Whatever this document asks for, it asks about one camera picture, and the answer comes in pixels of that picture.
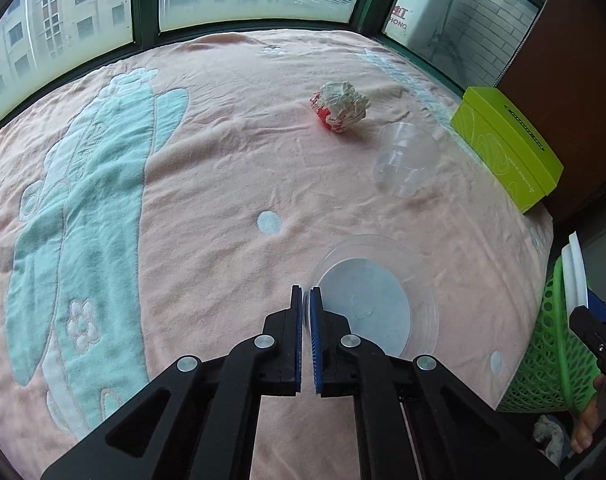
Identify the green shoe box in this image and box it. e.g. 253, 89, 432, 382
450, 87, 563, 212

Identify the clear plastic cup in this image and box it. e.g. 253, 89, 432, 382
373, 122, 440, 198

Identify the green window frame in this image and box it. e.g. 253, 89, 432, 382
0, 0, 546, 124

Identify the pink cartoon blanket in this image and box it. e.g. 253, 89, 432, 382
0, 30, 552, 479

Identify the brown wooden wardrobe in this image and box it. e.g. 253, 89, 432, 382
498, 0, 606, 221

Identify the white round plastic lid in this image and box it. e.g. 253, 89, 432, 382
561, 232, 588, 314

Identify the green plastic waste basket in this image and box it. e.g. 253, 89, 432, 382
498, 259, 599, 414

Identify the paper ball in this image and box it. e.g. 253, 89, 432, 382
309, 81, 369, 133

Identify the person right hand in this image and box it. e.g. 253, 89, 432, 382
571, 375, 606, 454

